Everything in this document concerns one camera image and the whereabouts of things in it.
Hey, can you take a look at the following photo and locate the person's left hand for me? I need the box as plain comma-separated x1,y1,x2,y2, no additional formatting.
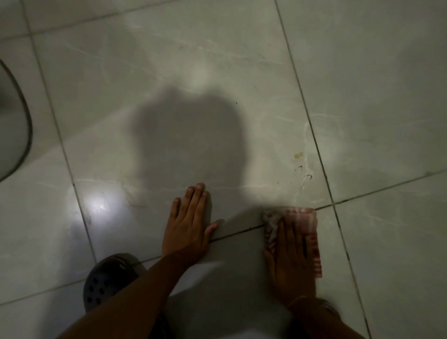
162,183,225,270

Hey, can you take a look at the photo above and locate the person's right hand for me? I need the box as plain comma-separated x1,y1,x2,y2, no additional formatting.
263,214,318,307

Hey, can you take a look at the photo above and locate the red and white cloth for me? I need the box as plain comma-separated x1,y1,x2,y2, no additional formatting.
262,206,323,278

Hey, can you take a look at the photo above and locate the person's right forearm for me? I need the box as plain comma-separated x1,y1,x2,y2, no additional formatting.
287,297,367,339

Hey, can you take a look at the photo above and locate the dark perforated clog shoe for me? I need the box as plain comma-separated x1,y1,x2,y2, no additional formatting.
83,253,147,315

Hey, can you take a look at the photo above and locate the round grey dark-rimmed object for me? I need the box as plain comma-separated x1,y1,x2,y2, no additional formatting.
0,59,34,182

